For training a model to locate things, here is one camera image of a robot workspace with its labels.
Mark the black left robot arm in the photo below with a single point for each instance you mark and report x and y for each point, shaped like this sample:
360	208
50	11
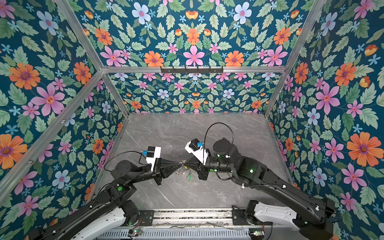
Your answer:
115	195

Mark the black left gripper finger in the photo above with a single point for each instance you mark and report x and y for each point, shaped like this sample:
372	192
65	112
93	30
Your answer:
169	164
169	170

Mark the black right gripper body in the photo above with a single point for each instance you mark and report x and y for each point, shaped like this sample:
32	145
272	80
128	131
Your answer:
211	167

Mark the silver keyring with keys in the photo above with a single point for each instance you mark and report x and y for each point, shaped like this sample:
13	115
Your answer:
184	171

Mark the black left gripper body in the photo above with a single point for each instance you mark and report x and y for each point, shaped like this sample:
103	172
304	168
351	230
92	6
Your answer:
156	174

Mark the black hook rail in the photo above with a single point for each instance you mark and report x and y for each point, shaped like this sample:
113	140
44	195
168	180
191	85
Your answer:
191	70

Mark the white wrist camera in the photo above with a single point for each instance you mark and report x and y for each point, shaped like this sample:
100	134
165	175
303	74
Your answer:
196	148
151	154

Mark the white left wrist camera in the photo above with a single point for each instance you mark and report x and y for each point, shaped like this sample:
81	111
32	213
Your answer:
151	154

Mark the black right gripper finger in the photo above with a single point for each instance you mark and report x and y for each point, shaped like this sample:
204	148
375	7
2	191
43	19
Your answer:
193	161
194	166

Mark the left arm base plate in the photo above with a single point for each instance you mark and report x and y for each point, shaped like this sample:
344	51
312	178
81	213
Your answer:
144	218

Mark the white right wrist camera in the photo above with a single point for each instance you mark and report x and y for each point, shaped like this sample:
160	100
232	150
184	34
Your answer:
196	148

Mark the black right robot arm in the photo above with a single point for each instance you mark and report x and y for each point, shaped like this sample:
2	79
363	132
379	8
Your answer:
308	215

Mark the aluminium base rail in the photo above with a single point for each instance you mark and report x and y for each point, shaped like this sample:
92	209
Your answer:
195	217

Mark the white ventilation grille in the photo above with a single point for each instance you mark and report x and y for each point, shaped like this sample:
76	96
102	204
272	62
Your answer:
176	234

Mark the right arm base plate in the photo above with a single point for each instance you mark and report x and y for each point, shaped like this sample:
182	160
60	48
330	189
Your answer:
240	218

